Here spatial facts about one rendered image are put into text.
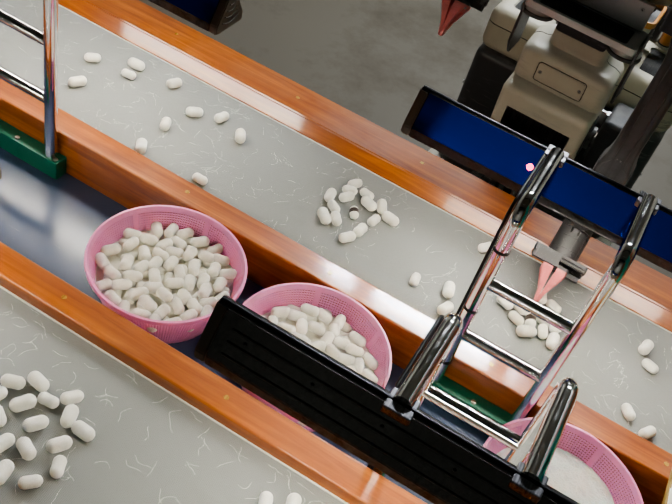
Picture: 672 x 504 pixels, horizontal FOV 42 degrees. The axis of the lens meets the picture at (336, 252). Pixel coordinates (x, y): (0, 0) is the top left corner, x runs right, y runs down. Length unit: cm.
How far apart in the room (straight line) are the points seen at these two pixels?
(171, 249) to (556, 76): 101
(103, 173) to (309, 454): 69
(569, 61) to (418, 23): 187
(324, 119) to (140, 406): 79
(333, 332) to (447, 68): 231
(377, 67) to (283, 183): 186
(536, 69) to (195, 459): 124
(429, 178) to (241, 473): 77
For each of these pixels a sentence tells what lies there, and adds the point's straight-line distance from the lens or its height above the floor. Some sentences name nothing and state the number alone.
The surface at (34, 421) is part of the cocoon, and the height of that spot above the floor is 76.
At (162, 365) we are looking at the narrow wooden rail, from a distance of 133.
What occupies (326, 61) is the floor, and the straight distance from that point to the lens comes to 345.
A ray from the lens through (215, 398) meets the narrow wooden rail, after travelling 131.
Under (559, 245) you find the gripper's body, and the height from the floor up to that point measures 85.
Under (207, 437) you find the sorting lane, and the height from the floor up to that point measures 74.
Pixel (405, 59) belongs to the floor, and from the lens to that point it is 360.
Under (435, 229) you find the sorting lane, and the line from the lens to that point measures 170.
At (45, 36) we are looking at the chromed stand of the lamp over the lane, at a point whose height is 98.
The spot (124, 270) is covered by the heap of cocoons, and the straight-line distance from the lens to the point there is 149.
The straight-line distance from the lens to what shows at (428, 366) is 96.
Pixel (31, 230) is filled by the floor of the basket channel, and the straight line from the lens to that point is 163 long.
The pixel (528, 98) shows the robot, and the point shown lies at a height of 79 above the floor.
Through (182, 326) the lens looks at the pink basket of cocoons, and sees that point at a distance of 140.
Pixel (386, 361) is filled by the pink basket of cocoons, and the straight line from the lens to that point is 142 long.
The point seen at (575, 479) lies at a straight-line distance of 146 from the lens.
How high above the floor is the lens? 184
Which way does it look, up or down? 44 degrees down
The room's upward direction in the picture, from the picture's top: 18 degrees clockwise
